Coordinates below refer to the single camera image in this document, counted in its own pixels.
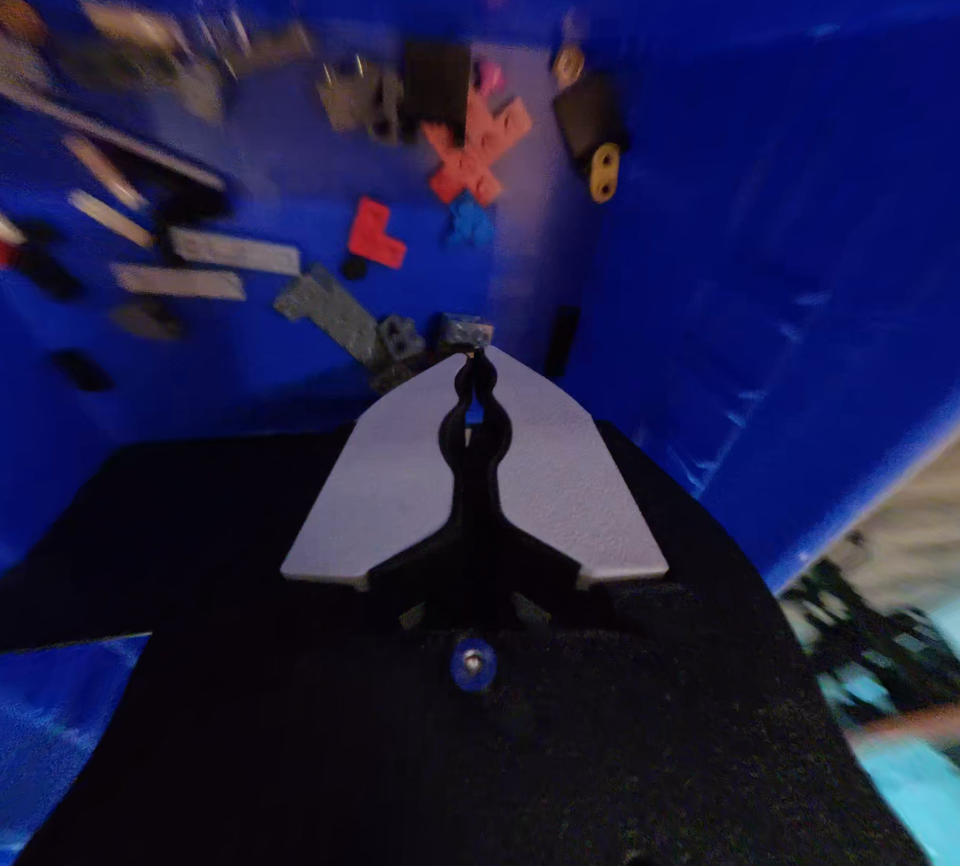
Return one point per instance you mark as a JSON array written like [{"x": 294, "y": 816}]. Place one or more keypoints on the tan lego bar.
[
  {"x": 109, "y": 217},
  {"x": 105, "y": 168}
]

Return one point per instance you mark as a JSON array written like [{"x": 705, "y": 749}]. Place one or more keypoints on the grey lego slope brick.
[{"x": 345, "y": 93}]

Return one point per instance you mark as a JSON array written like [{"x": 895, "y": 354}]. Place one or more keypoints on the blue plastic bin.
[{"x": 750, "y": 206}]

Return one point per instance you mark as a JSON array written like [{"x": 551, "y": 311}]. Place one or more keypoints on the plain grey long lego tile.
[{"x": 180, "y": 281}]

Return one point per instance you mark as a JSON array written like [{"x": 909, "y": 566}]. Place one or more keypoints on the light blue mat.
[{"x": 922, "y": 798}]

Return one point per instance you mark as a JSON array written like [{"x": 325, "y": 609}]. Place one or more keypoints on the pink round lego piece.
[{"x": 489, "y": 75}]

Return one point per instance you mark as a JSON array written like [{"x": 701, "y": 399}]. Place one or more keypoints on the black lego model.
[{"x": 870, "y": 633}]

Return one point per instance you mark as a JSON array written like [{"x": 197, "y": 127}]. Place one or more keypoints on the tan round lego piece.
[{"x": 568, "y": 63}]

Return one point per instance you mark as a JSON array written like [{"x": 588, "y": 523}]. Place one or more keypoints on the grey lego bracket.
[{"x": 201, "y": 92}]

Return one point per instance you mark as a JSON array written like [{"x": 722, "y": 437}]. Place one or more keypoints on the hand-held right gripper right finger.
[{"x": 570, "y": 491}]

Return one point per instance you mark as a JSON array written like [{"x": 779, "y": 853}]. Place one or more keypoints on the grey lego piece with hole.
[{"x": 386, "y": 108}]

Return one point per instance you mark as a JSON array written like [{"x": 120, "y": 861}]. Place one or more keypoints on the black lego brick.
[{"x": 191, "y": 202}]

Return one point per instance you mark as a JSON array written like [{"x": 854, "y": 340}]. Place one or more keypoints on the blue-grey lego brick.
[
  {"x": 400, "y": 339},
  {"x": 463, "y": 328}
]

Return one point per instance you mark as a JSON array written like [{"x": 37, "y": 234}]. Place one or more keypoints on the printed grey long lego tile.
[{"x": 232, "y": 251}]

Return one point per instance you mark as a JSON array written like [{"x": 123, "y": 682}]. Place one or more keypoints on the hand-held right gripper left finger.
[{"x": 375, "y": 491}]

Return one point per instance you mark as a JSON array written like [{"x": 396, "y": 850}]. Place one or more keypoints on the small blue lego piece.
[{"x": 469, "y": 225}]

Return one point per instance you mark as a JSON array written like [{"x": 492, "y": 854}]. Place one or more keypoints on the red L-shaped lego plate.
[{"x": 373, "y": 236}]

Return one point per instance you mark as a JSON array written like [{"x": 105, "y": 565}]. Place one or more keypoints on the pale red lego plate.
[{"x": 510, "y": 120}]

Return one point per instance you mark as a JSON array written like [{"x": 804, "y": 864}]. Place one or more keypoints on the small grey lego slope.
[{"x": 146, "y": 320}]

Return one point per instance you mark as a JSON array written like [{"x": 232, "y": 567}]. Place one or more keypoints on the dark grey lego plate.
[{"x": 322, "y": 311}]

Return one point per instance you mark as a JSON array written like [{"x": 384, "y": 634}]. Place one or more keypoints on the clear lego piece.
[{"x": 217, "y": 18}]

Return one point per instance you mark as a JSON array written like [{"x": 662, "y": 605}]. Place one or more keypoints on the small black round lego piece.
[{"x": 354, "y": 267}]

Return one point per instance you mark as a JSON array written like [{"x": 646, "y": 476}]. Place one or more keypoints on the beige lego piece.
[{"x": 127, "y": 22}]

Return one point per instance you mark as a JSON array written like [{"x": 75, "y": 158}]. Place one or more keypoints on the black lego plate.
[{"x": 435, "y": 82}]

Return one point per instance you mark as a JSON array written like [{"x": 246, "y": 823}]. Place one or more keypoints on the small black lego tile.
[{"x": 82, "y": 371}]

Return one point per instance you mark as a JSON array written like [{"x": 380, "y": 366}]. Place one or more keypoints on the tan two-hole lego piece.
[{"x": 604, "y": 172}]

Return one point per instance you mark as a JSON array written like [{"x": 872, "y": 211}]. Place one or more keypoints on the dark grey technic lego beam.
[{"x": 112, "y": 65}]

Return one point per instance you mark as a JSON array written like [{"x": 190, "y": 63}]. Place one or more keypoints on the long white lego beam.
[{"x": 112, "y": 138}]

